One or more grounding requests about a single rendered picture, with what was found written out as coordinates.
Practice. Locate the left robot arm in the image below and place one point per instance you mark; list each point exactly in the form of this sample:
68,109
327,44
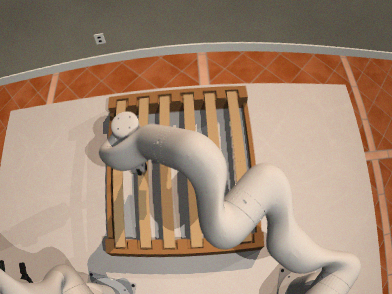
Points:
61,279

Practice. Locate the wooden bed frame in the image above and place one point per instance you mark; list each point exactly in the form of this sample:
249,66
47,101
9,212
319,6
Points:
182,248

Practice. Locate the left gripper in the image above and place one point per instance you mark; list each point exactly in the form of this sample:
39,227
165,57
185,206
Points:
24,277

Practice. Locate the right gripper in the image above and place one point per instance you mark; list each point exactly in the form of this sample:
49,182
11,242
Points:
140,169

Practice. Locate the tan wooden slat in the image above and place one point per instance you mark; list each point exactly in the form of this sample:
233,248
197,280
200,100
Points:
211,117
166,184
238,145
196,234
143,186
118,202

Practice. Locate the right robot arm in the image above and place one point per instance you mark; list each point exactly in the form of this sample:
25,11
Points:
226,221

